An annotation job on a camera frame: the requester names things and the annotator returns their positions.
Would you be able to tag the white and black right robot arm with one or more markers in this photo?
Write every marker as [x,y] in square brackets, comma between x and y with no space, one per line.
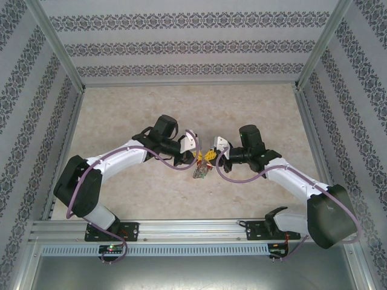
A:
[290,181]

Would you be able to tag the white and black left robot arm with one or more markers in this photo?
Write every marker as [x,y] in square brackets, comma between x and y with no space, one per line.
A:
[121,158]

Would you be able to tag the small circuit board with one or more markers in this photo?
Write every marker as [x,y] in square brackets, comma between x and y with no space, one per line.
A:
[278,252]

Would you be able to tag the grey metal front panel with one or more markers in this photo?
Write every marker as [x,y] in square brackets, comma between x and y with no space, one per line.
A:
[193,275]

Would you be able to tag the circuit board with green light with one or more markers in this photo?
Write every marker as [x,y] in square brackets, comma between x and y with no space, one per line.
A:
[111,249]

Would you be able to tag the aluminium frame crossbar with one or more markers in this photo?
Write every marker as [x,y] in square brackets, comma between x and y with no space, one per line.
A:
[190,84]

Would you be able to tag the aluminium side rail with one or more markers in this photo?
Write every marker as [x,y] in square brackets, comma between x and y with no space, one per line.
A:
[72,127]
[311,127]

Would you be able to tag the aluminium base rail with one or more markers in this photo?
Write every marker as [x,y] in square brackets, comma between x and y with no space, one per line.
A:
[190,229]

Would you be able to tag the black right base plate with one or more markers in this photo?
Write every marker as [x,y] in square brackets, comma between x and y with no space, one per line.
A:
[255,231]

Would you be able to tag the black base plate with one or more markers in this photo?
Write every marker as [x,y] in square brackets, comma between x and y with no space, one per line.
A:
[255,231]
[133,231]

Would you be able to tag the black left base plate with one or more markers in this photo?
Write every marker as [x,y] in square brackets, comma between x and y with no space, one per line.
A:
[133,231]

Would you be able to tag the aluminium frame post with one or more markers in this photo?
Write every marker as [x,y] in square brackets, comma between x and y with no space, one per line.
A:
[56,45]
[322,45]

